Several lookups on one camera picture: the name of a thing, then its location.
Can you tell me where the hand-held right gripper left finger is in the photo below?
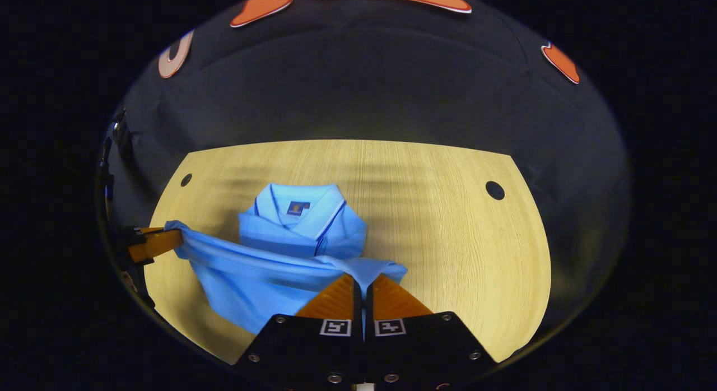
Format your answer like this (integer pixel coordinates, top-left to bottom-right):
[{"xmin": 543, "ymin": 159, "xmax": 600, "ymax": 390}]
[{"xmin": 234, "ymin": 273, "xmax": 365, "ymax": 389}]

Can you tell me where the light blue T-shirt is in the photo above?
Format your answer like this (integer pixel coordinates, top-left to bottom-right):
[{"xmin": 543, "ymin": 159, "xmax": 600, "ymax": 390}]
[{"xmin": 164, "ymin": 183, "xmax": 408, "ymax": 336}]

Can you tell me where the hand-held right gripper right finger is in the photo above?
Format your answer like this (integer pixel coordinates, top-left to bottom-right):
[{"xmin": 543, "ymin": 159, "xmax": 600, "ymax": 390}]
[{"xmin": 364, "ymin": 273, "xmax": 499, "ymax": 389}]

